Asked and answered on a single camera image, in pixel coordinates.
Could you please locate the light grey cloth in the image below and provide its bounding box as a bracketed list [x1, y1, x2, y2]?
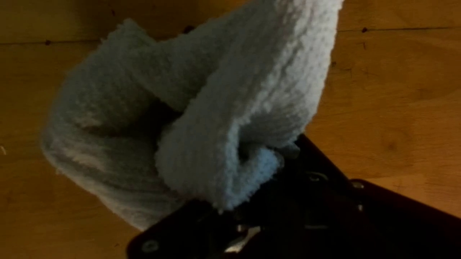
[42, 0, 344, 230]

